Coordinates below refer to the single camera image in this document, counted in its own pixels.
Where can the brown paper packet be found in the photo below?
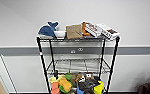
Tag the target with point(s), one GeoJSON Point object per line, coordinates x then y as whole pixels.
{"type": "Point", "coordinates": [73, 31]}

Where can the white bowl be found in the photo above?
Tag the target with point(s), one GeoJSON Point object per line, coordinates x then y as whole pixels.
{"type": "Point", "coordinates": [60, 34]}

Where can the orange packet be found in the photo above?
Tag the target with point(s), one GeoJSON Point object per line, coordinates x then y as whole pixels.
{"type": "Point", "coordinates": [84, 28]}

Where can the white red printed box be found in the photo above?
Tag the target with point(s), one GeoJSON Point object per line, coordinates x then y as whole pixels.
{"type": "Point", "coordinates": [93, 30]}

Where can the brown plush toy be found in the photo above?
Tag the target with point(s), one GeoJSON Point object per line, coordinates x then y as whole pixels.
{"type": "Point", "coordinates": [77, 77]}

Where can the green ball toy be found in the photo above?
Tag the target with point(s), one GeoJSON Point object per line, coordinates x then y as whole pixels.
{"type": "Point", "coordinates": [68, 76]}

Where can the blue whale plush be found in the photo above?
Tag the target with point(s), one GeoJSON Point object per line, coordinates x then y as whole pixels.
{"type": "Point", "coordinates": [47, 31]}

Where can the white dark printed box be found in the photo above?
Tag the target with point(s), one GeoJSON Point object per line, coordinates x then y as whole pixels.
{"type": "Point", "coordinates": [109, 32]}

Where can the orange yellow toy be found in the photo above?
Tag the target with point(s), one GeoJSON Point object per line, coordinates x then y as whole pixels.
{"type": "Point", "coordinates": [65, 85]}

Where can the black fabric toy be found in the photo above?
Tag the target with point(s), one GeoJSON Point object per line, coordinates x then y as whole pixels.
{"type": "Point", "coordinates": [89, 84]}

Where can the blue cup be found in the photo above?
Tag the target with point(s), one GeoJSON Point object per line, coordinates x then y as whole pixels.
{"type": "Point", "coordinates": [79, 90]}

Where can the wall socket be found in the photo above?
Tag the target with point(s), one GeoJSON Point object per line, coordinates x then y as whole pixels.
{"type": "Point", "coordinates": [80, 49]}
{"type": "Point", "coordinates": [72, 51]}

